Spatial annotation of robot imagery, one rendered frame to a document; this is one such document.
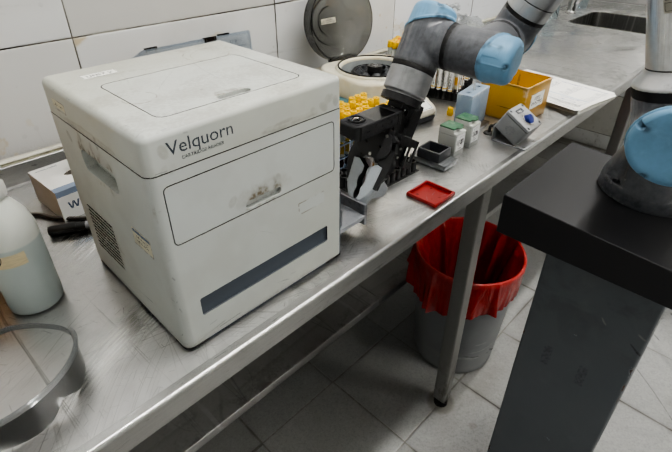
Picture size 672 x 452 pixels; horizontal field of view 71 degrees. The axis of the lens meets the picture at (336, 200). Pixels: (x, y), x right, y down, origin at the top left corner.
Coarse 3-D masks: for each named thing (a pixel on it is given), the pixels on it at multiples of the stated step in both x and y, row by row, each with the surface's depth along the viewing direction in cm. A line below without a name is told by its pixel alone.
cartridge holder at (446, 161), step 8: (424, 144) 105; (432, 144) 106; (440, 144) 105; (416, 152) 106; (424, 152) 103; (432, 152) 102; (440, 152) 106; (448, 152) 103; (416, 160) 105; (424, 160) 104; (432, 160) 102; (440, 160) 102; (448, 160) 103; (456, 160) 104; (440, 168) 101; (448, 168) 102
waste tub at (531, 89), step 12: (528, 72) 129; (492, 84) 124; (516, 84) 132; (528, 84) 130; (540, 84) 121; (492, 96) 125; (504, 96) 122; (516, 96) 120; (528, 96) 119; (540, 96) 124; (492, 108) 126; (504, 108) 124; (528, 108) 122; (540, 108) 127
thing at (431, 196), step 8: (424, 184) 96; (432, 184) 96; (408, 192) 93; (416, 192) 94; (424, 192) 94; (432, 192) 94; (440, 192) 94; (448, 192) 94; (424, 200) 90; (432, 200) 91; (440, 200) 90
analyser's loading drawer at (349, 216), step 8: (344, 200) 82; (352, 200) 81; (344, 208) 82; (352, 208) 82; (360, 208) 80; (344, 216) 80; (352, 216) 80; (360, 216) 80; (344, 224) 78; (352, 224) 79
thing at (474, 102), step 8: (472, 88) 117; (480, 88) 117; (488, 88) 118; (464, 96) 113; (472, 96) 112; (480, 96) 116; (456, 104) 116; (464, 104) 114; (472, 104) 113; (480, 104) 118; (456, 112) 116; (472, 112) 115; (480, 112) 120; (480, 120) 122; (480, 128) 119
